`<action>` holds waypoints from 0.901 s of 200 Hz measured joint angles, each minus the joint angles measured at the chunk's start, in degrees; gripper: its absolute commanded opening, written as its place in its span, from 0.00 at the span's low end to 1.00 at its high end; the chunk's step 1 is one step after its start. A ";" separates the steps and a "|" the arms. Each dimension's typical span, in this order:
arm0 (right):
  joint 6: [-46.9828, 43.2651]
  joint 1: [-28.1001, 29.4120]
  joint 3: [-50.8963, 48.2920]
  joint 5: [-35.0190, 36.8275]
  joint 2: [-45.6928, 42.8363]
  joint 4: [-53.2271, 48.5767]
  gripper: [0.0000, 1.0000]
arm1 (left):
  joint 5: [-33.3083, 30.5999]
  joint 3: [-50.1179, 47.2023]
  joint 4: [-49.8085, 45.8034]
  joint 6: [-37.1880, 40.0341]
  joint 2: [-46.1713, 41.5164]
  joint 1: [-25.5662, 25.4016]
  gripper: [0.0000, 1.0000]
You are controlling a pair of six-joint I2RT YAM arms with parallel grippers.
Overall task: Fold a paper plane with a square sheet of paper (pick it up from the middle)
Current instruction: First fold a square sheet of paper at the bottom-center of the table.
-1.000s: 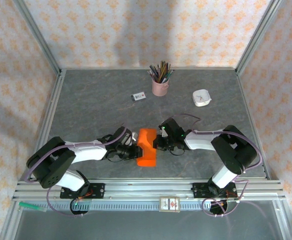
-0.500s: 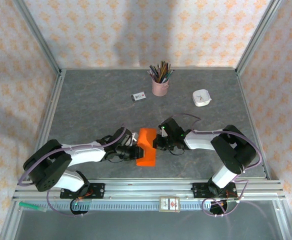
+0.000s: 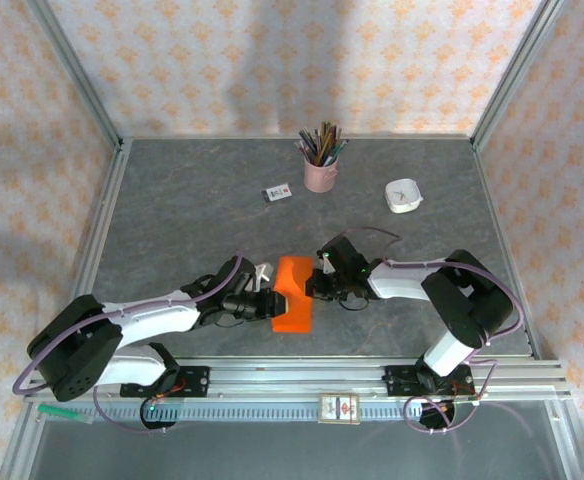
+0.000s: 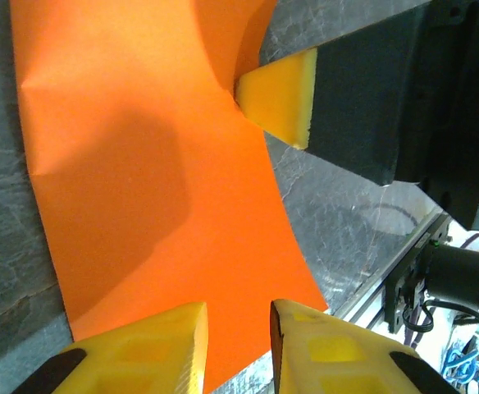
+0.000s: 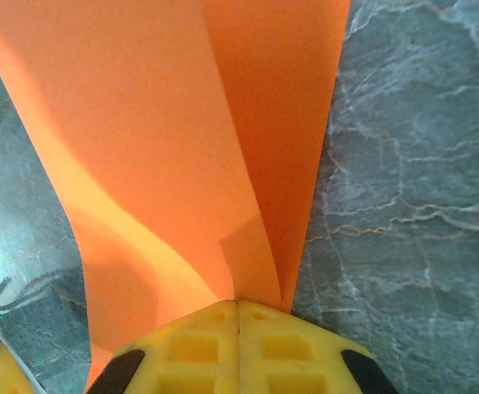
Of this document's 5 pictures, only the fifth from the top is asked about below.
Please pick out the orange paper sheet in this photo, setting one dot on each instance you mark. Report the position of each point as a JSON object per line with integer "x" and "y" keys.
{"x": 141, "y": 123}

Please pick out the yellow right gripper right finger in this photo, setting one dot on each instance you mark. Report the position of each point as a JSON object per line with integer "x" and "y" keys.
{"x": 288, "y": 361}

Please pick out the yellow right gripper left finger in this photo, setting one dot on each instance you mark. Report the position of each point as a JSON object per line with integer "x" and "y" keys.
{"x": 190, "y": 361}

